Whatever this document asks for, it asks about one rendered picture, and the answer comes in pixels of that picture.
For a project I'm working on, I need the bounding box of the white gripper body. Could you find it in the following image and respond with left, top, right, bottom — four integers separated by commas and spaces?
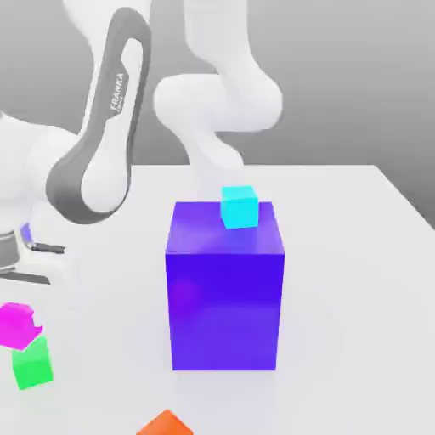
0, 270, 71, 306

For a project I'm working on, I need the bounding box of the small magenta cube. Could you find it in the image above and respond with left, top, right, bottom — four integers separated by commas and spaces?
0, 302, 44, 352

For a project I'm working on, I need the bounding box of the small green cube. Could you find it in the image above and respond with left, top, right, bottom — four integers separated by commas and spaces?
11, 335, 54, 391

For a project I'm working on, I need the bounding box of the small orange cube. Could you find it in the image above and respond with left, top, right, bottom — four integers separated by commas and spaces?
135, 409, 195, 435

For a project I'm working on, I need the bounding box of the small cyan cube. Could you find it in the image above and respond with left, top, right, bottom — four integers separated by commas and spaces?
220, 185, 260, 230

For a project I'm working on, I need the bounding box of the large purple box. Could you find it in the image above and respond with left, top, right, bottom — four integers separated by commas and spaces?
164, 201, 286, 372

